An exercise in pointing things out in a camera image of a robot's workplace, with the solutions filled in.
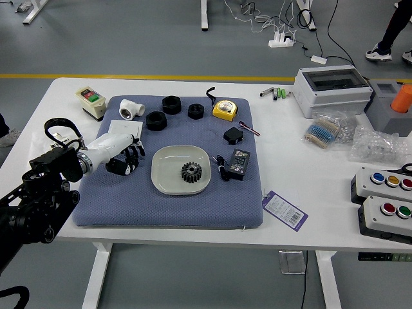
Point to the green battery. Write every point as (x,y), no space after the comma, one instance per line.
(279,92)
(284,93)

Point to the big black hex nut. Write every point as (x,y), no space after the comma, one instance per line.
(171,104)
(156,120)

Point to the bag of resistors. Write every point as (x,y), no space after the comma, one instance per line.
(322,130)

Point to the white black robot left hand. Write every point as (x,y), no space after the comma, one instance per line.
(109,145)

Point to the silver floor plate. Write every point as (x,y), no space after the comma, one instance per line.
(291,262)

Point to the white background table leg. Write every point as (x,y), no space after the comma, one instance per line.
(33,11)
(307,13)
(204,16)

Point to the white wall switch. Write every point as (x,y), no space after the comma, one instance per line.
(128,126)

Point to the three-button control box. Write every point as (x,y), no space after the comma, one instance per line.
(367,188)

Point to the white power strip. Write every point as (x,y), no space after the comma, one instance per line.
(280,42)

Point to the yellow tape measure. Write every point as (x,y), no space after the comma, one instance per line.
(224,110)

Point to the clear printed plastic bag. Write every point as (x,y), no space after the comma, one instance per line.
(38,145)

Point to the white square plate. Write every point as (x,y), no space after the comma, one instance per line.
(167,161)

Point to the blue-grey cushion mat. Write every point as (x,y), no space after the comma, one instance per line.
(128,212)

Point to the cream red-green push-button switch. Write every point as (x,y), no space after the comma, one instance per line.
(91,103)

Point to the silver metal piece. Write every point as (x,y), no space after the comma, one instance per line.
(266,92)

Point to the orange cylinder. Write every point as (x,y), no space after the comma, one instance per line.
(402,99)

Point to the white pipe tee fitting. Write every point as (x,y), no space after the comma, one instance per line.
(130,107)

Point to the black table control panel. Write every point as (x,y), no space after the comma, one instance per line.
(383,257)

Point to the white power adapter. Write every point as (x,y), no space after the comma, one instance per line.
(318,59)

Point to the person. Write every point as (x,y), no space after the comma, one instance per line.
(4,128)
(394,29)

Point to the big black gear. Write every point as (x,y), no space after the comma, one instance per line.
(191,173)

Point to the grey enclosure with clear lid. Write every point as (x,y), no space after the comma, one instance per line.
(331,96)

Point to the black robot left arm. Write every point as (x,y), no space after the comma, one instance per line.
(48,170)

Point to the black digital meter module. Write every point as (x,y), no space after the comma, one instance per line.
(239,164)

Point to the small black hex nut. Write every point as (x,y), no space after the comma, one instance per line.
(195,111)

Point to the red-green button control box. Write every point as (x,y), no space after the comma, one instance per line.
(376,222)

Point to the small white labelled block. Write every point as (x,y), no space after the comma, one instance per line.
(60,137)

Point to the grey plastic block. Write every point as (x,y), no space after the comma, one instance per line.
(383,109)

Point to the clear bubble bag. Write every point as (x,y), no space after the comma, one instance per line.
(378,146)

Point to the small black gear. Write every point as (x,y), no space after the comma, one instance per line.
(132,160)

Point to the purple product tag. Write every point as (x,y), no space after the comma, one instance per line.
(284,210)

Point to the bag of small screws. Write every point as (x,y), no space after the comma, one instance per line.
(347,128)

